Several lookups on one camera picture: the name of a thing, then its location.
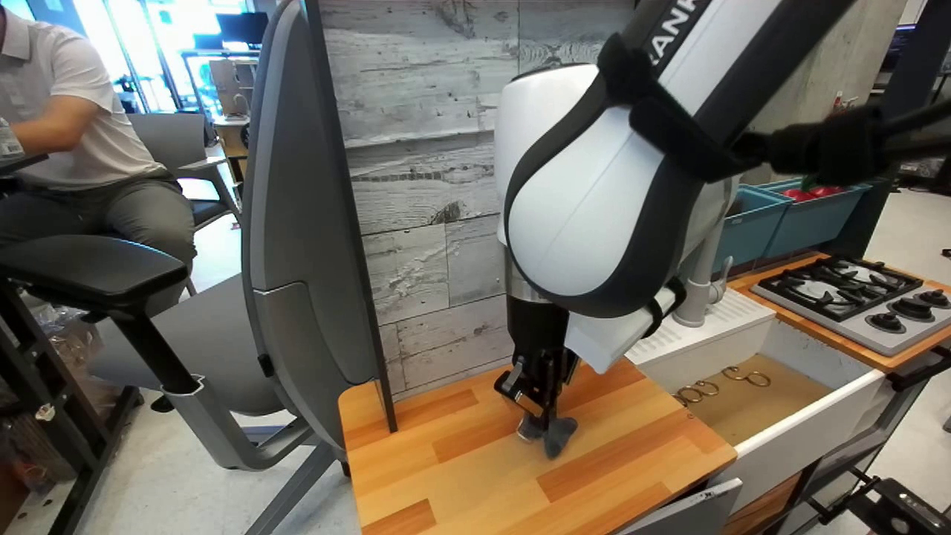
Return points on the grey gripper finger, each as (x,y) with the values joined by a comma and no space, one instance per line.
(520,386)

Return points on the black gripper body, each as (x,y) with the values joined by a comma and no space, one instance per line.
(540,336)

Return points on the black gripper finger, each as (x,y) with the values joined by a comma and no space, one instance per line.
(555,403)

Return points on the small grey stuffed animal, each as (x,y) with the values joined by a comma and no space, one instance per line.
(555,435)

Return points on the bare person forearm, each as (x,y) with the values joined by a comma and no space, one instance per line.
(54,123)

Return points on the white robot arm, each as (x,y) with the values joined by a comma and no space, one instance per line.
(583,189)

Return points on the wooden countertop slab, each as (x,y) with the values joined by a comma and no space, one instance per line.
(476,464)

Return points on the grey plastic faucet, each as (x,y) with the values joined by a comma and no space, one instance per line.
(700,285)

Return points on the wooden kitchen cabinet body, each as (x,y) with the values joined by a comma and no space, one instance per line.
(763,507)

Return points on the teal storage bin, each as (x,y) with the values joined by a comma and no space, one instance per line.
(822,217)
(746,232)

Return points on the wooden stove counter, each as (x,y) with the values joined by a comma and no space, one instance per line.
(791,317)

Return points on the grey monitor back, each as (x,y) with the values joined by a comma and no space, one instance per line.
(298,217)

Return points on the grey panel stand legs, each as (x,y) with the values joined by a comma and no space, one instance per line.
(226,435)

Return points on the grey toy stove top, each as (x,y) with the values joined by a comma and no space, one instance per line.
(864,297)

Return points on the grey office chair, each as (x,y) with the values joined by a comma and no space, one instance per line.
(173,143)

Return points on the black computer monitor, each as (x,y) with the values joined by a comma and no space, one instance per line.
(241,30)

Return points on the black padded seat stand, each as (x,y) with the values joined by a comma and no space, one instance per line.
(91,271)

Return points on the person in white shirt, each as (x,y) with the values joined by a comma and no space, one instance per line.
(70,120)

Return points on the black metal frame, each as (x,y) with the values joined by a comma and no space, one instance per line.
(893,507)

